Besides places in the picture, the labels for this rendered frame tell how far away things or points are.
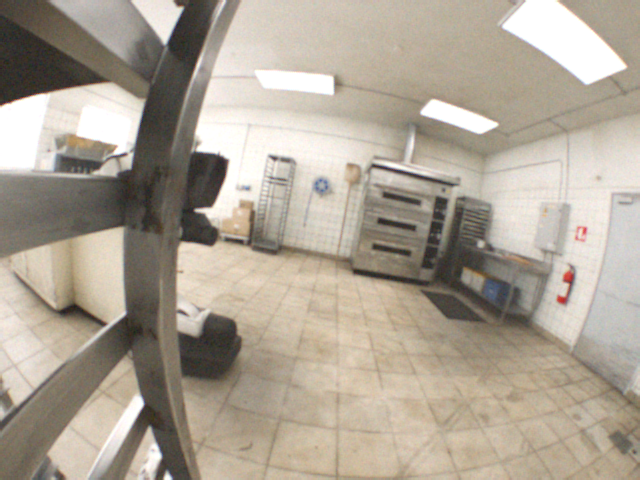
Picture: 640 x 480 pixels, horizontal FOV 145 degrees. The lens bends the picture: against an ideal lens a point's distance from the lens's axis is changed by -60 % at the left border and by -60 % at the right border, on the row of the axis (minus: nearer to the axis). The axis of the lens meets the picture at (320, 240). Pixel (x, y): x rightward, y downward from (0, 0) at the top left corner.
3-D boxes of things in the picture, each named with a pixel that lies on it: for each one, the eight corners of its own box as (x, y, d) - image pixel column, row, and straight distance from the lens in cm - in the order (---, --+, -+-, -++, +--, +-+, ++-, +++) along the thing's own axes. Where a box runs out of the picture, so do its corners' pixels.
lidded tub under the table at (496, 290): (480, 293, 438) (485, 277, 434) (500, 295, 468) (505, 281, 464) (493, 301, 409) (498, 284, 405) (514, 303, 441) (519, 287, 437)
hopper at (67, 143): (49, 154, 230) (52, 135, 231) (99, 160, 258) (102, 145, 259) (64, 153, 204) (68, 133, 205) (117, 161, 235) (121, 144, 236)
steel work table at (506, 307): (445, 286, 524) (457, 238, 514) (474, 290, 562) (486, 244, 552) (498, 327, 374) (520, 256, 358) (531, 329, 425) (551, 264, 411)
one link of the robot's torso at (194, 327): (214, 326, 168) (215, 308, 162) (199, 341, 153) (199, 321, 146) (187, 317, 176) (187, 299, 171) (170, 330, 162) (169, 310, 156)
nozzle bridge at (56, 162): (34, 200, 230) (39, 153, 229) (100, 198, 265) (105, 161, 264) (50, 204, 200) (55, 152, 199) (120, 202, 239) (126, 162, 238)
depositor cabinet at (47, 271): (10, 274, 336) (7, 191, 320) (58, 261, 361) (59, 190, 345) (59, 321, 225) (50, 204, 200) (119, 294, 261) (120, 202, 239)
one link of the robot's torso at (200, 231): (217, 245, 145) (221, 214, 142) (206, 249, 134) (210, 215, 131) (178, 236, 159) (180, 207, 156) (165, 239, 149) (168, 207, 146)
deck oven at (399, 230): (349, 277, 414) (373, 154, 411) (346, 261, 530) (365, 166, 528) (436, 292, 458) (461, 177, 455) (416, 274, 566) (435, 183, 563)
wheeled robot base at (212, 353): (247, 346, 185) (251, 304, 169) (218, 392, 148) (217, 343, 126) (171, 321, 209) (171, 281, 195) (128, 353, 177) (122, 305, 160)
